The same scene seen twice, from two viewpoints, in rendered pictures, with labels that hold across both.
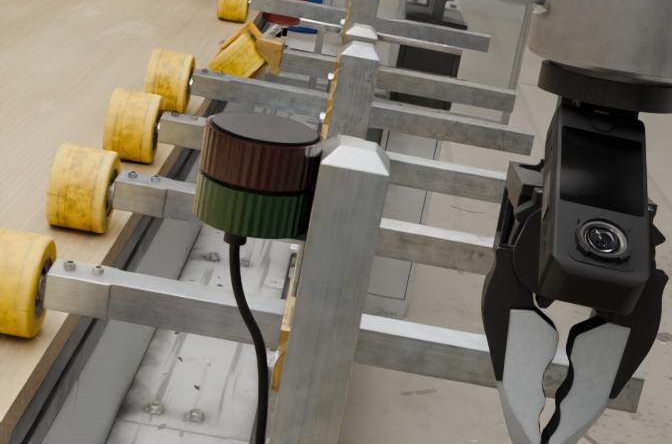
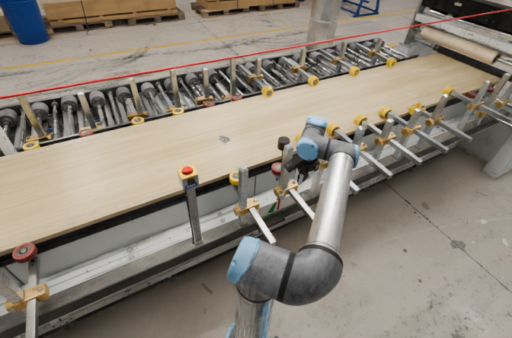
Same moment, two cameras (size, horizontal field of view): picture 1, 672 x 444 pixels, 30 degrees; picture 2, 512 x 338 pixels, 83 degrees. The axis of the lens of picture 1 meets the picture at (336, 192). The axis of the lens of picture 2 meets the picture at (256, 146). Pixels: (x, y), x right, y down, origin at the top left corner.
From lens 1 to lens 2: 1.15 m
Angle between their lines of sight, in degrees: 57
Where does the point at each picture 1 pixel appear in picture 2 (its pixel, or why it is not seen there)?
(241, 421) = not seen: hidden behind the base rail
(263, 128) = (283, 139)
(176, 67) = (385, 110)
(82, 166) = (331, 126)
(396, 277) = (500, 166)
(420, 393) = (481, 194)
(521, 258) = not seen: hidden behind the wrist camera
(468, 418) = (488, 205)
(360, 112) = (357, 135)
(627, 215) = (293, 164)
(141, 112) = (359, 119)
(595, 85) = not seen: hidden behind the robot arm
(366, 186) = (286, 149)
